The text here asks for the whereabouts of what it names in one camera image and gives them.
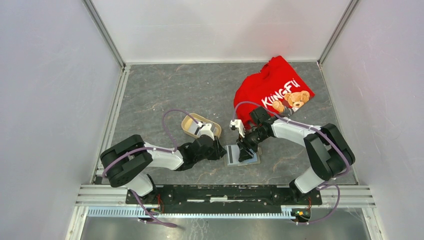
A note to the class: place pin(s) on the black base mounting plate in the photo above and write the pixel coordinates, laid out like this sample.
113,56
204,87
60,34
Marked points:
229,199

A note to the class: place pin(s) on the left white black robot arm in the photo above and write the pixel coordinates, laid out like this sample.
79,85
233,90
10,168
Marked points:
123,163

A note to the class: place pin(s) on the aluminium frame rail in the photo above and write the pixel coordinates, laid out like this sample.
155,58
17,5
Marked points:
106,201

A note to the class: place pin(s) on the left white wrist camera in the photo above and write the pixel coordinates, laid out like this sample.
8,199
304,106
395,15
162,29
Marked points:
207,130

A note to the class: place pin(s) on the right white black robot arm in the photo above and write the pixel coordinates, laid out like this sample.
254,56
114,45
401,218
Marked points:
328,152

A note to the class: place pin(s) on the beige oval tray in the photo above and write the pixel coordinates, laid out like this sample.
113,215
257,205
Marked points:
195,125

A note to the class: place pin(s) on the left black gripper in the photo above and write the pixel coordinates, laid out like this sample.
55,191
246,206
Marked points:
218,150

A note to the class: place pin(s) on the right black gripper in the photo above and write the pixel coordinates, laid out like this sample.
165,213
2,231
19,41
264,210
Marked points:
245,141

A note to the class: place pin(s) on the red kung fu t-shirt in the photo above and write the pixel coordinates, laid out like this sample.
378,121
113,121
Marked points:
276,87

